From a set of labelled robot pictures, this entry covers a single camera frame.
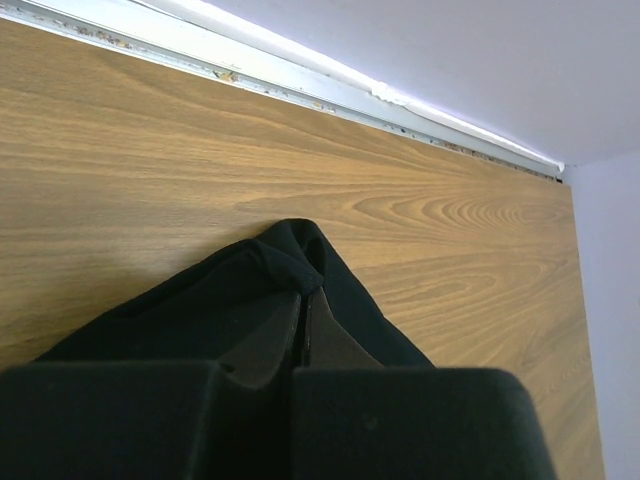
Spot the aluminium frame rail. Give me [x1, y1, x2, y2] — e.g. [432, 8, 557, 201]
[1, 1, 565, 180]

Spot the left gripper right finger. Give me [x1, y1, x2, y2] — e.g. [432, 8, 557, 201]
[302, 289, 382, 370]

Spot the black t shirt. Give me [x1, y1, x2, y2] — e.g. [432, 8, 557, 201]
[39, 219, 433, 368]

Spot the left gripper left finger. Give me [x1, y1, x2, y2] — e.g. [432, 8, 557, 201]
[219, 292, 301, 390]

